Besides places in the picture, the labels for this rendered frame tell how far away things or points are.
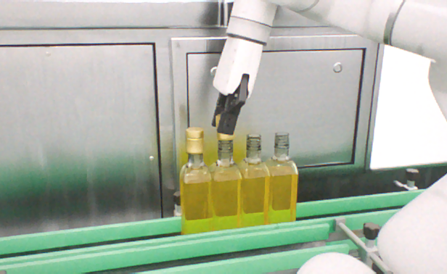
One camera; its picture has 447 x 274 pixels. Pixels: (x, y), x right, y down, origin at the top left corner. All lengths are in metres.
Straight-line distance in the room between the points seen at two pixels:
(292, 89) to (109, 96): 0.40
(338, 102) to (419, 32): 0.43
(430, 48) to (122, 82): 0.57
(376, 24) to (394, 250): 0.31
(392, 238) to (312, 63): 0.56
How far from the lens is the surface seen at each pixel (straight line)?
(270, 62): 0.90
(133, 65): 0.88
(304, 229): 0.83
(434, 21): 0.59
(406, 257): 0.44
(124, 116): 0.90
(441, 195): 0.46
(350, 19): 0.72
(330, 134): 1.00
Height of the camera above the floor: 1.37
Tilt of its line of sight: 17 degrees down
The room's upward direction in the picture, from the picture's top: straight up
